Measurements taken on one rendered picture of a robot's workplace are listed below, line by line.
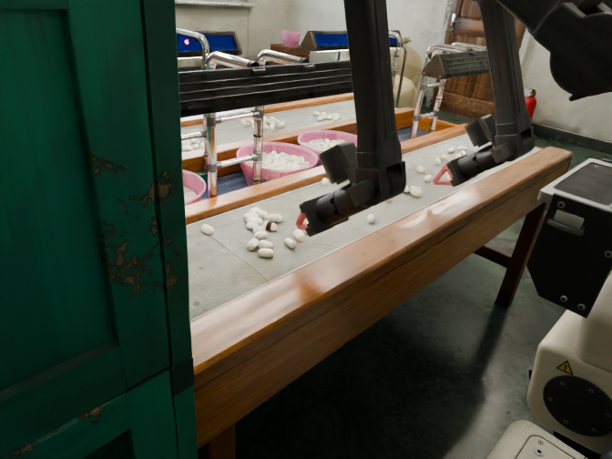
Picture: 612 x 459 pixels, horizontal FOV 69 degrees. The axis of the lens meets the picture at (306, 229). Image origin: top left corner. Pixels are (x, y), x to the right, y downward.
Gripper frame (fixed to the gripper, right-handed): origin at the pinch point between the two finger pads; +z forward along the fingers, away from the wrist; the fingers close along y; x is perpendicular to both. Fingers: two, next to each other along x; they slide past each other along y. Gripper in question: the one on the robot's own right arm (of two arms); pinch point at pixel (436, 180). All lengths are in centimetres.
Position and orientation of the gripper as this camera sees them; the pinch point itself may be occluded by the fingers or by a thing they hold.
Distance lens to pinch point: 131.9
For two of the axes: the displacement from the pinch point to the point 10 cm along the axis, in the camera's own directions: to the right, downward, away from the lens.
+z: -5.9, 2.8, 7.5
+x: 4.0, 9.1, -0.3
